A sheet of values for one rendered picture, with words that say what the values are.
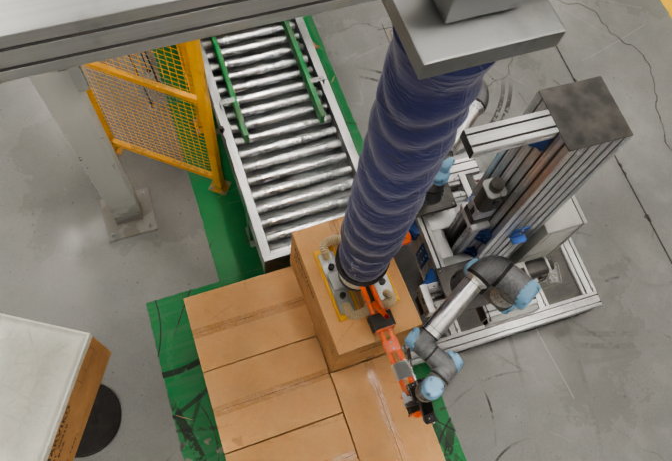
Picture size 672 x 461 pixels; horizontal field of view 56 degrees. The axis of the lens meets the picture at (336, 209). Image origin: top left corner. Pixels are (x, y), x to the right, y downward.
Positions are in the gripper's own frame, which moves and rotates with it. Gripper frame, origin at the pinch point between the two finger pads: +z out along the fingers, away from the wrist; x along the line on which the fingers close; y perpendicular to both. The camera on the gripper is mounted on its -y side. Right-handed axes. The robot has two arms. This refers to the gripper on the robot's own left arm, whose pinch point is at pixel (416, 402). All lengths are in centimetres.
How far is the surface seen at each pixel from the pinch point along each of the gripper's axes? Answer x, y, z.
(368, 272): 3, 52, -20
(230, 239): 45, 134, 123
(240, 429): 71, 19, 66
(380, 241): 4, 51, -60
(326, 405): 28, 15, 66
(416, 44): 12, 55, -166
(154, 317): 102, 101, 122
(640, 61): -291, 173, 130
